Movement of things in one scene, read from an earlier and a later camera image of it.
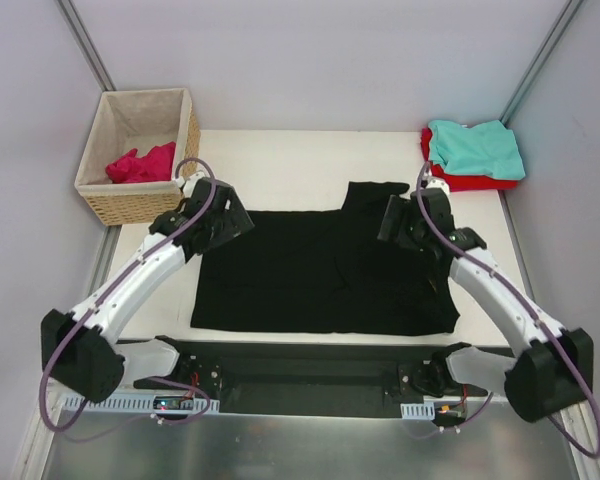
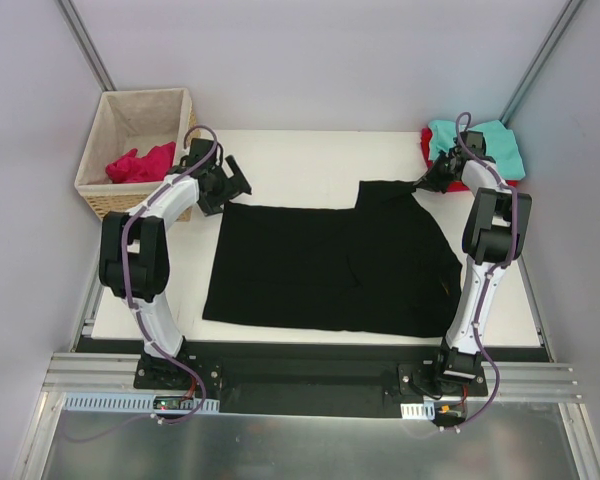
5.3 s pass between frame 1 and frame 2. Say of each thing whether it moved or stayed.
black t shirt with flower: stayed
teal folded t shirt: stayed
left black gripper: moved
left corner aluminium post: stayed
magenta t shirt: stayed
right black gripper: moved
